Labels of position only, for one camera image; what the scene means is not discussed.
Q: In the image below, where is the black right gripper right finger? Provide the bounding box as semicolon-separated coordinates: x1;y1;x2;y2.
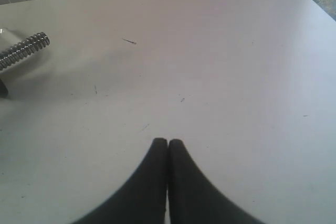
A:
168;139;261;223

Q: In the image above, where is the chrome threaded dumbbell bar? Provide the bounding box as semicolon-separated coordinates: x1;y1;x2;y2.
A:
1;32;50;71

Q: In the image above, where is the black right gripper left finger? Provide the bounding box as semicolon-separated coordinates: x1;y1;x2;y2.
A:
75;138;168;223

